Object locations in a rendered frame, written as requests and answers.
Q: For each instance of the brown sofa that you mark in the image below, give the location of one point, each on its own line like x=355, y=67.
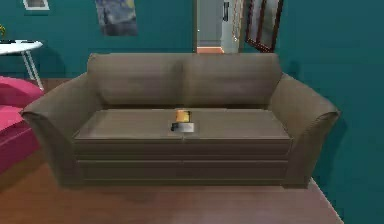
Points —
x=140, y=83

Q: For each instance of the white room door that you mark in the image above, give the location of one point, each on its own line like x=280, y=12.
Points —
x=230, y=30

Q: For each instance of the dark brown framed mirror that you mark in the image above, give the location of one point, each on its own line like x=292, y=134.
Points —
x=263, y=23

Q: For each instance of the blue painting poster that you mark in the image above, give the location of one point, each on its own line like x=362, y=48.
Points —
x=116, y=16

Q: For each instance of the pink armchair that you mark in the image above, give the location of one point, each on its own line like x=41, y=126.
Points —
x=13, y=113

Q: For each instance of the white round side table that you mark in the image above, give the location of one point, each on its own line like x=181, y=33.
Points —
x=20, y=46

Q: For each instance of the white framed picture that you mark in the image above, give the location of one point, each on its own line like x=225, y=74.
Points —
x=36, y=4

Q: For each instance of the black flat object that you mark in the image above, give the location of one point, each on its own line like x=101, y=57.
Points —
x=7, y=41

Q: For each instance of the yellow house plant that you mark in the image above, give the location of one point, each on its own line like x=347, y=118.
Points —
x=2, y=30

